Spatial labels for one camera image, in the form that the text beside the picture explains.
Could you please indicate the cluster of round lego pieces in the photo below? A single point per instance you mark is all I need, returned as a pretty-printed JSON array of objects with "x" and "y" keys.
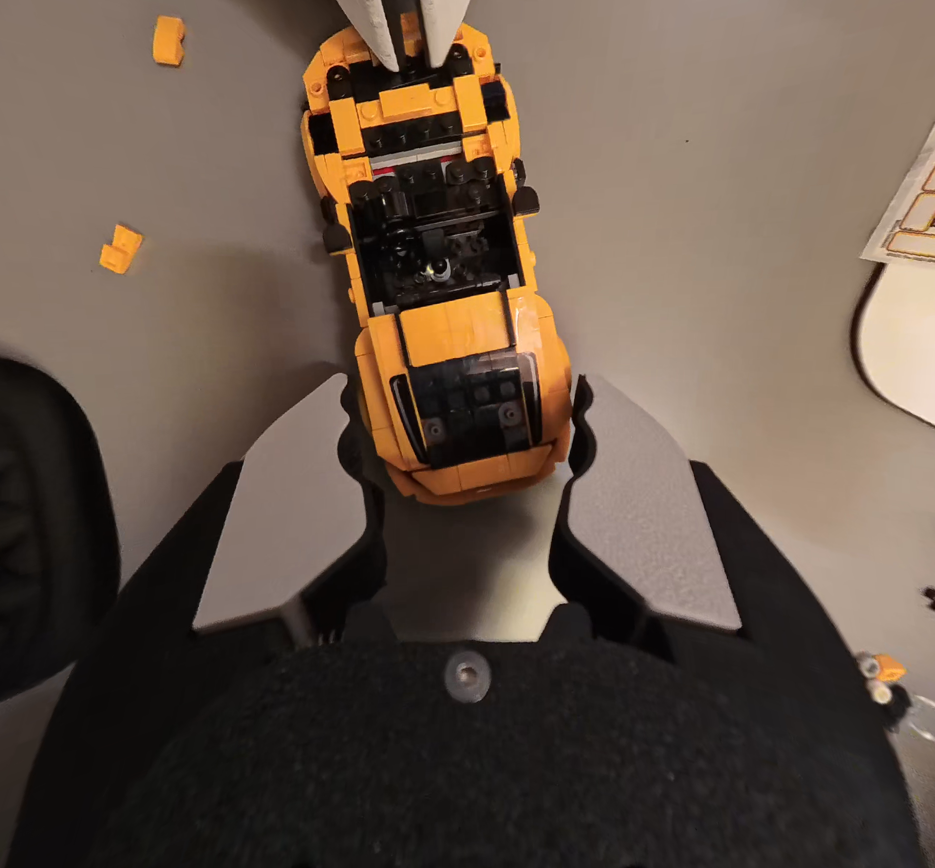
[{"x": 884, "y": 678}]

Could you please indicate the orange lego car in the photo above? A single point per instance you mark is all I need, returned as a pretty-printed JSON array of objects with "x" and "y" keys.
[{"x": 453, "y": 342}]

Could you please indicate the lego sticker sheet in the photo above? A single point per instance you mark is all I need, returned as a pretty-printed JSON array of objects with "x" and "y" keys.
[{"x": 909, "y": 218}]

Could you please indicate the white wooden book stand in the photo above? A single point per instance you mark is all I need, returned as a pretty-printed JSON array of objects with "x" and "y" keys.
[{"x": 906, "y": 349}]

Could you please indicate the orange lego bracket piece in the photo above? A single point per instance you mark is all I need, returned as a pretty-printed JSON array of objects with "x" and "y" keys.
[{"x": 120, "y": 250}]

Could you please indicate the orange curved lego slope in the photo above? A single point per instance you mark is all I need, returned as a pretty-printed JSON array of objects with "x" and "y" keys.
[{"x": 168, "y": 41}]

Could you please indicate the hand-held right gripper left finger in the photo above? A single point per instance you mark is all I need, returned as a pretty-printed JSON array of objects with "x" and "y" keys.
[{"x": 292, "y": 517}]

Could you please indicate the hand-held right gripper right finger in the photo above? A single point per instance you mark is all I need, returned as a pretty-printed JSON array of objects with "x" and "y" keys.
[{"x": 643, "y": 532}]

